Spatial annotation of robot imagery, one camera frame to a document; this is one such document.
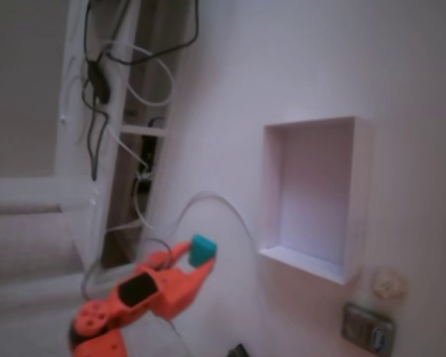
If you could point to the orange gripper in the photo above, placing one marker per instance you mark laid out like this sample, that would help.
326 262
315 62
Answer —
179 282

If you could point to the green cube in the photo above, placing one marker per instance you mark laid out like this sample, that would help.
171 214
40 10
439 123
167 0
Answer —
201 251

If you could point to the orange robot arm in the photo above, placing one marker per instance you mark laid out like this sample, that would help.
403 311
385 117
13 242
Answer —
94 320

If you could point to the white cardboard bin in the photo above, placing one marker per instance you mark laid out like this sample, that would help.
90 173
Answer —
312 201

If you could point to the small black square box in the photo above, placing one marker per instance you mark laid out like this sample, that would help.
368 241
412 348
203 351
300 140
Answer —
239 351

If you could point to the grey foil packet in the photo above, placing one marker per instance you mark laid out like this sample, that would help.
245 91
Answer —
369 327

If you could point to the crumpled white paper ball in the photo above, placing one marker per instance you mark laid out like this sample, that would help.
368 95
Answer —
390 284

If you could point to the white frame structure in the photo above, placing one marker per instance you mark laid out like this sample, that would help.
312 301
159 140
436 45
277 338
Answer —
85 241

